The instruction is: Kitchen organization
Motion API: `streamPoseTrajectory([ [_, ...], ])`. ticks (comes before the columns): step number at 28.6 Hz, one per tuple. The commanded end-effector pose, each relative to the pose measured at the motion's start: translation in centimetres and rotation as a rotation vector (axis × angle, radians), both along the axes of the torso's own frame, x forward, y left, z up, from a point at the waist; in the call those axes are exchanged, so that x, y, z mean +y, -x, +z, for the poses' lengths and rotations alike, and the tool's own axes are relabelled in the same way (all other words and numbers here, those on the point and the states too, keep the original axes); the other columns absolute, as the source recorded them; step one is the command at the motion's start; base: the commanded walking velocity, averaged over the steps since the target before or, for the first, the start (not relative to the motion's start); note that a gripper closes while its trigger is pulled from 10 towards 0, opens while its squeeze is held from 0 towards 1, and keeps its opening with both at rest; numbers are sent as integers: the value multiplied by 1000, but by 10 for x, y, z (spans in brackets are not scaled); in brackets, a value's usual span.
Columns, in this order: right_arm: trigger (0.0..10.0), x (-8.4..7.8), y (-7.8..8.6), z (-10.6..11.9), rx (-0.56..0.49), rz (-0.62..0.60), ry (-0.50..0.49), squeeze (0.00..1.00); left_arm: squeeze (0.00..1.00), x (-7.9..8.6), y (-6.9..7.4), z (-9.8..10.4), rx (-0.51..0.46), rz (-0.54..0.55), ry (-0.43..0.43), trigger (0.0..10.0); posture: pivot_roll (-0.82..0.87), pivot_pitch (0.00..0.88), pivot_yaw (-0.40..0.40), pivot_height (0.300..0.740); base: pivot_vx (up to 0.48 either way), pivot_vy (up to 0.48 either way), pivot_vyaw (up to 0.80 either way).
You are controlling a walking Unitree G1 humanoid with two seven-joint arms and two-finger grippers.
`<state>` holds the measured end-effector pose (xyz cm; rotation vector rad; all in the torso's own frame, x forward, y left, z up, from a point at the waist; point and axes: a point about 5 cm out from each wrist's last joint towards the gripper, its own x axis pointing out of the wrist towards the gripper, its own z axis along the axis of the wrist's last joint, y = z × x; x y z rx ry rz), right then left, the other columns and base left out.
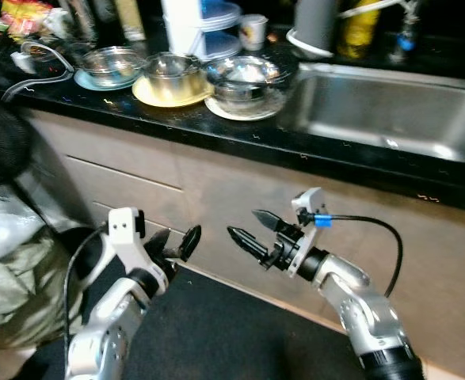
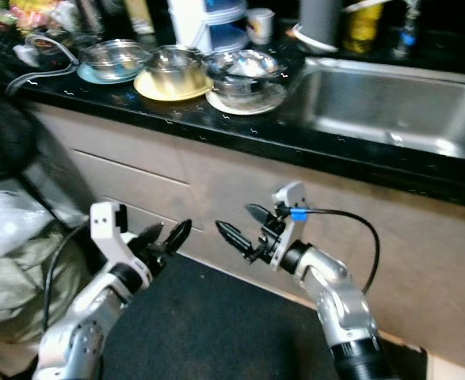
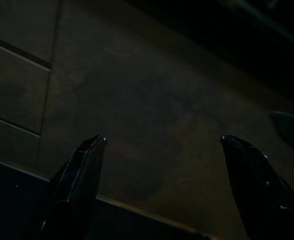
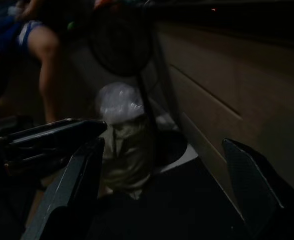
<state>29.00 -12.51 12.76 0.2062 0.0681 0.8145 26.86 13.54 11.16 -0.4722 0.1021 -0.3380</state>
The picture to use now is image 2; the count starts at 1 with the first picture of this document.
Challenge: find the light blue plate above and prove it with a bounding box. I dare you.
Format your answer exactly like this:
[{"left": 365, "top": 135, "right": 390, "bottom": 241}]
[{"left": 77, "top": 62, "right": 146, "bottom": 86}]

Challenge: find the beige kitchen cabinet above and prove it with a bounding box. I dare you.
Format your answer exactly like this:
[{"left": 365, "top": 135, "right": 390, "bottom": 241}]
[{"left": 26, "top": 103, "right": 465, "bottom": 373}]

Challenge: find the black floor mat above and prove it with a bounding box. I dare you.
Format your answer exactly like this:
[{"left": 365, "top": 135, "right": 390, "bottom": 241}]
[{"left": 97, "top": 253, "right": 427, "bottom": 380}]

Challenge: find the white patterned plate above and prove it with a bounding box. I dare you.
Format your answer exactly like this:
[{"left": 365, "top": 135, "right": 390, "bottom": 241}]
[{"left": 206, "top": 83, "right": 287, "bottom": 116}]

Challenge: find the large shiny steel bowl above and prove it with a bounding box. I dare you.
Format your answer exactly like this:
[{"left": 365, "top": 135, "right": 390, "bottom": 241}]
[{"left": 204, "top": 50, "right": 288, "bottom": 108}]

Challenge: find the green sack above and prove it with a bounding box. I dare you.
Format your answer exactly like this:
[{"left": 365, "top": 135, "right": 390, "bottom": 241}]
[{"left": 0, "top": 230, "right": 67, "bottom": 345}]

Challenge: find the white plastic bag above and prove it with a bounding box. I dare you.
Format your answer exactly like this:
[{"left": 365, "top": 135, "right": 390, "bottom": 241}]
[{"left": 0, "top": 188, "right": 44, "bottom": 258}]

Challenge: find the yellow plate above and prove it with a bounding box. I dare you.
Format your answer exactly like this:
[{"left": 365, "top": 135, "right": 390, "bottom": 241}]
[{"left": 133, "top": 70, "right": 217, "bottom": 102}]

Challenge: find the stainless steel sink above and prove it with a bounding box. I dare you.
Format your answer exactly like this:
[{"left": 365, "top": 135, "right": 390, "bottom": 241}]
[{"left": 280, "top": 57, "right": 465, "bottom": 163}]

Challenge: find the plain steel bowl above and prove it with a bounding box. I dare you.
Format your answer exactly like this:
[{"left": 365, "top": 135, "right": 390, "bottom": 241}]
[{"left": 145, "top": 45, "right": 211, "bottom": 92}]

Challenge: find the small white cup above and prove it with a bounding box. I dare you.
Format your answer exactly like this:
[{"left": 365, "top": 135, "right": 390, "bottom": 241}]
[{"left": 246, "top": 8, "right": 276, "bottom": 46}]

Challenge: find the grey cylinder appliance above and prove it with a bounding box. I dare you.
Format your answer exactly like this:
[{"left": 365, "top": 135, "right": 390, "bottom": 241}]
[{"left": 295, "top": 0, "right": 344, "bottom": 50}]

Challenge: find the white tiered container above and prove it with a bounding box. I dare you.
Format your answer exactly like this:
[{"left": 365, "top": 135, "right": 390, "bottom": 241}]
[{"left": 169, "top": 0, "right": 250, "bottom": 55}]

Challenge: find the yellow oil bottle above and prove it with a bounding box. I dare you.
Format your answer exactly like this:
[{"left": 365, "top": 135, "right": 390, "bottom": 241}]
[{"left": 343, "top": 0, "right": 383, "bottom": 55}]

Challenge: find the tan bottle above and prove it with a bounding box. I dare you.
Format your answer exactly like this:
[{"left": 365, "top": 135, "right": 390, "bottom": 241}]
[{"left": 123, "top": 0, "right": 154, "bottom": 36}]

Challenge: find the colourful snack packet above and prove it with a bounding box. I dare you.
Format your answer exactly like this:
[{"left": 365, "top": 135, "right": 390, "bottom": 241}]
[{"left": 10, "top": 0, "right": 60, "bottom": 31}]

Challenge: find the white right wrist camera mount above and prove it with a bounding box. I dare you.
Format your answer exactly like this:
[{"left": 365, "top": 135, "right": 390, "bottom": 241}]
[{"left": 268, "top": 181, "right": 306, "bottom": 270}]

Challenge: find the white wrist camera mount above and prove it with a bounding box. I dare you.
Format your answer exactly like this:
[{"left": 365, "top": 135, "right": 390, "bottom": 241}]
[
  {"left": 268, "top": 181, "right": 306, "bottom": 270},
  {"left": 90, "top": 201, "right": 142, "bottom": 274}
]

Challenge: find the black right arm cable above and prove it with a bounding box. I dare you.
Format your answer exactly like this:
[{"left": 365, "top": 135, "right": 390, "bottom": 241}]
[{"left": 290, "top": 207, "right": 381, "bottom": 295}]

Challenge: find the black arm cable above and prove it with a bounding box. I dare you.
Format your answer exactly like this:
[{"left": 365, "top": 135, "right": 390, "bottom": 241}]
[
  {"left": 290, "top": 207, "right": 381, "bottom": 295},
  {"left": 42, "top": 224, "right": 94, "bottom": 333}
]

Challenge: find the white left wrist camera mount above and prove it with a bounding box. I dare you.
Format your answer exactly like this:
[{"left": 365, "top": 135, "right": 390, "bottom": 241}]
[{"left": 90, "top": 201, "right": 142, "bottom": 274}]

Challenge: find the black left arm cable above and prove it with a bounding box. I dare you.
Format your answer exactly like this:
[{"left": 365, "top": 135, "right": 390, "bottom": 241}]
[{"left": 42, "top": 224, "right": 94, "bottom": 333}]

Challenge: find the white power cord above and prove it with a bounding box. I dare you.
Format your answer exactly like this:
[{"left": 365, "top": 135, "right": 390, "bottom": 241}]
[{"left": 292, "top": 24, "right": 340, "bottom": 55}]

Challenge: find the grey curved hose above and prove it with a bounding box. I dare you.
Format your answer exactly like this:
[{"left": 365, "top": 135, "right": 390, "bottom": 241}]
[{"left": 6, "top": 33, "right": 80, "bottom": 96}]

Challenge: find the chrome tap blue handle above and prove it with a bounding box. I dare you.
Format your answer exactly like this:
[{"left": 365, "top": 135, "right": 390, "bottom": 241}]
[{"left": 394, "top": 0, "right": 423, "bottom": 58}]

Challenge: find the white flexible hose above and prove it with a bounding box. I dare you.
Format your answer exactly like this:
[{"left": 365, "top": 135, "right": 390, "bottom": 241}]
[{"left": 343, "top": 0, "right": 399, "bottom": 13}]

